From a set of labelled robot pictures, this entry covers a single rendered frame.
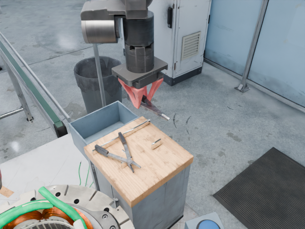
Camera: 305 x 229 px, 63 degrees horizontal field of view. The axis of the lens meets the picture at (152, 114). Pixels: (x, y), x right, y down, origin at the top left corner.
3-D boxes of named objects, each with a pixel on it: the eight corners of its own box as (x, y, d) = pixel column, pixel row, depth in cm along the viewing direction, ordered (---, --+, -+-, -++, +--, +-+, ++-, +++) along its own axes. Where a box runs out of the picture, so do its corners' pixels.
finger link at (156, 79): (120, 103, 58) (117, 67, 52) (145, 92, 61) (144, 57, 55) (139, 118, 54) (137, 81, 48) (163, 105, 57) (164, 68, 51)
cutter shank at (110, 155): (107, 156, 58) (106, 154, 57) (109, 153, 58) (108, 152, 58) (129, 164, 56) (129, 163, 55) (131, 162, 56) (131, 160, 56)
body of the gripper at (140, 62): (111, 76, 52) (106, 42, 47) (149, 60, 57) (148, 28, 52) (130, 89, 48) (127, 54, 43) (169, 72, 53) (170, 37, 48)
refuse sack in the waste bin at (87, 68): (73, 99, 223) (65, 64, 201) (111, 85, 242) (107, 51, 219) (94, 121, 200) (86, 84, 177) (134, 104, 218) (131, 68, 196)
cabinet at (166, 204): (99, 208, 81) (85, 153, 64) (144, 177, 90) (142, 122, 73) (136, 258, 69) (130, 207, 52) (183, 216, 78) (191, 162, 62)
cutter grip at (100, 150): (95, 150, 60) (94, 145, 59) (97, 148, 60) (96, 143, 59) (107, 157, 58) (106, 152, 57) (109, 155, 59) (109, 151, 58)
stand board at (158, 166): (84, 153, 64) (83, 146, 63) (142, 121, 74) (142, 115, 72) (131, 208, 52) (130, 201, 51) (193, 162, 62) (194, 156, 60)
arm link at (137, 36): (154, 13, 42) (153, 2, 46) (112, 13, 42) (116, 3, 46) (154, 52, 46) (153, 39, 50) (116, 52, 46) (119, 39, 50)
